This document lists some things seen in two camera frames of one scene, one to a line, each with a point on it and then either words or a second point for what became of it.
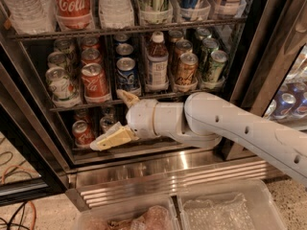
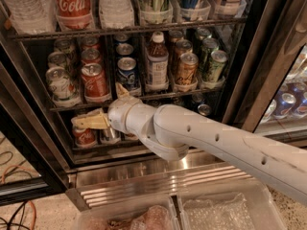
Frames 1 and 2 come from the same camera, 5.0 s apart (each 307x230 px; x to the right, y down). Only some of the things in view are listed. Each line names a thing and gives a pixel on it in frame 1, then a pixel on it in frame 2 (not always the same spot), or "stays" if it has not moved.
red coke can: (96, 89) stays
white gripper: (142, 117) -> (118, 113)
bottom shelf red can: (83, 134) stays
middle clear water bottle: (115, 6) stays
